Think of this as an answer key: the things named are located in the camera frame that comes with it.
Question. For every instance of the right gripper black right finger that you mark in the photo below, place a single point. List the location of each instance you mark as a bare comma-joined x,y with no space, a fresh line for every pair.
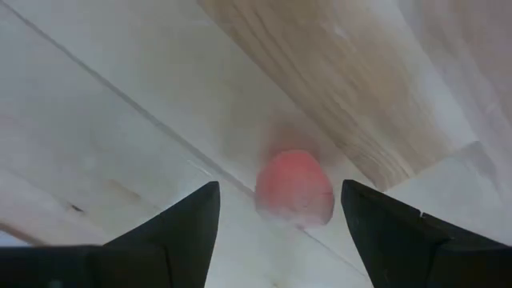
400,248

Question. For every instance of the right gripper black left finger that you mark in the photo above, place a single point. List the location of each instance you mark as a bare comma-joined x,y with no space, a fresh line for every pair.
168,248

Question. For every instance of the small pink toy peach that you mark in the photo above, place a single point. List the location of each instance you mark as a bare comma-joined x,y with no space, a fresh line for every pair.
294,188

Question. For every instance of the white perforated plastic basket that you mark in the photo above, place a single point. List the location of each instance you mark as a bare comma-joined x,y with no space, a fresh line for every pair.
100,120

